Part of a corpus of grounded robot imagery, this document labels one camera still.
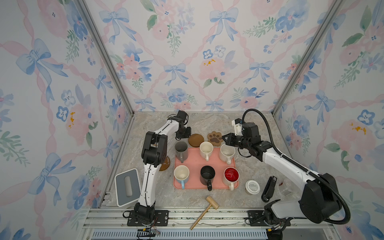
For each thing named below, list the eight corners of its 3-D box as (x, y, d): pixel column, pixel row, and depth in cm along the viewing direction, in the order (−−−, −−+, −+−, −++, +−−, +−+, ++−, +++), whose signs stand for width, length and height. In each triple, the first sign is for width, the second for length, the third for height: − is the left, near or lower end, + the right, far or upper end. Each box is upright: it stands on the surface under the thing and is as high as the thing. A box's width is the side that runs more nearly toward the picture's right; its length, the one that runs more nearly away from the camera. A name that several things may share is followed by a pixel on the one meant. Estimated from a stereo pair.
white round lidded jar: (244, 196, 83) (248, 192, 76) (241, 185, 87) (245, 180, 80) (256, 196, 83) (261, 192, 76) (253, 185, 87) (258, 180, 80)
